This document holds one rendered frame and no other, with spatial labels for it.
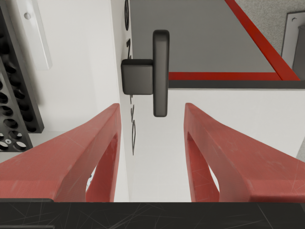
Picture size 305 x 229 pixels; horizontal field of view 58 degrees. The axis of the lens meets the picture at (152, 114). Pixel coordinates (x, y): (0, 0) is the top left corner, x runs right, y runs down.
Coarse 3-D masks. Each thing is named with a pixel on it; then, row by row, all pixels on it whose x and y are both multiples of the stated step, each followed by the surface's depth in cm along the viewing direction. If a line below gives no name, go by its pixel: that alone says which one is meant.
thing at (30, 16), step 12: (24, 0) 24; (36, 0) 25; (24, 12) 24; (36, 12) 25; (24, 24) 25; (36, 24) 25; (36, 36) 26; (36, 48) 26; (48, 48) 27; (36, 60) 27; (48, 60) 28
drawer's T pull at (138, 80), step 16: (160, 32) 19; (160, 48) 19; (128, 64) 20; (144, 64) 20; (160, 64) 20; (128, 80) 21; (144, 80) 21; (160, 80) 21; (160, 96) 22; (160, 112) 23
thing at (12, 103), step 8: (0, 64) 22; (0, 72) 22; (0, 80) 23; (8, 80) 23; (0, 88) 23; (8, 88) 23; (8, 96) 24; (0, 104) 24; (8, 104) 24; (16, 104) 25; (0, 112) 25; (16, 112) 25; (0, 120) 25; (16, 120) 25; (8, 128) 26; (16, 128) 26; (24, 128) 26; (8, 136) 26; (16, 136) 27; (24, 136) 26; (16, 144) 28
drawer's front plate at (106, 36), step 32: (96, 0) 16; (128, 0) 26; (96, 32) 17; (128, 32) 26; (96, 64) 18; (96, 96) 20; (128, 96) 26; (128, 128) 26; (128, 160) 27; (128, 192) 27
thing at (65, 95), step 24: (48, 0) 25; (72, 0) 25; (48, 24) 26; (72, 24) 26; (24, 48) 28; (72, 48) 28; (48, 72) 29; (72, 72) 29; (48, 96) 31; (72, 96) 31; (48, 120) 33; (72, 120) 33; (24, 144) 32
